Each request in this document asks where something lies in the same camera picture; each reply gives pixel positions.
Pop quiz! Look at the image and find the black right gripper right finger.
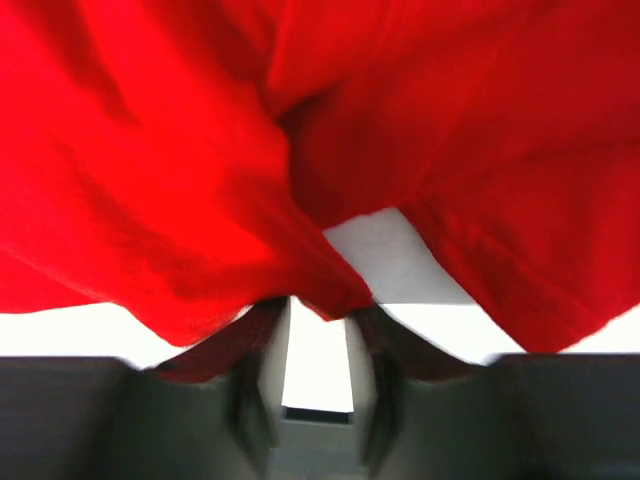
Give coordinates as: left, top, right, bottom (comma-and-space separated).
348, 306, 639, 479

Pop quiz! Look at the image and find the red t shirt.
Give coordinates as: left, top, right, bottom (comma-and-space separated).
1, 1, 639, 352

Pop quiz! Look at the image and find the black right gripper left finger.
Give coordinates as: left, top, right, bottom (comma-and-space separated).
1, 299, 285, 479

